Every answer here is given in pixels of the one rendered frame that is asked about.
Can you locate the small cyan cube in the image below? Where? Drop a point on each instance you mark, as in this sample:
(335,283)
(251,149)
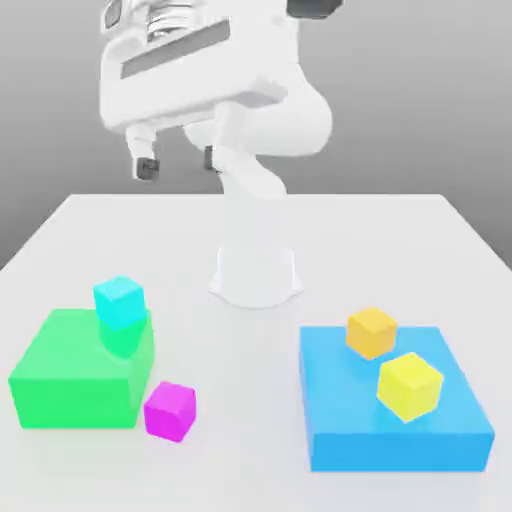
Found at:
(119,302)

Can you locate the small orange cube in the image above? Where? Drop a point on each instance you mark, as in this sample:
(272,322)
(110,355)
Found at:
(371,332)

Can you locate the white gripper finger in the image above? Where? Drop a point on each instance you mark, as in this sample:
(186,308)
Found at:
(219,132)
(140,150)

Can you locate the large green box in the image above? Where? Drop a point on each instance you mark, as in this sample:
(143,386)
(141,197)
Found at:
(72,384)

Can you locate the large blue box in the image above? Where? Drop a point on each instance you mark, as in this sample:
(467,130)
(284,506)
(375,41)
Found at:
(360,416)

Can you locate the small magenta cube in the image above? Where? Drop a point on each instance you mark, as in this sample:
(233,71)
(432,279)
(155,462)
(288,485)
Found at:
(170,412)

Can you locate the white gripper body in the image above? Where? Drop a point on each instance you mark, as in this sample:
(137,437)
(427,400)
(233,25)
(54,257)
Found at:
(180,88)

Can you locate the small yellow cube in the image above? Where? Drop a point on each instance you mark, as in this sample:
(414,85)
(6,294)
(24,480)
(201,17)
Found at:
(408,387)

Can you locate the small green cube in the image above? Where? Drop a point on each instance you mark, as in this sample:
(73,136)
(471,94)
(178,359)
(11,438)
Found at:
(122,340)

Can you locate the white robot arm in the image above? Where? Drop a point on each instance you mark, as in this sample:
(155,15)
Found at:
(296,120)

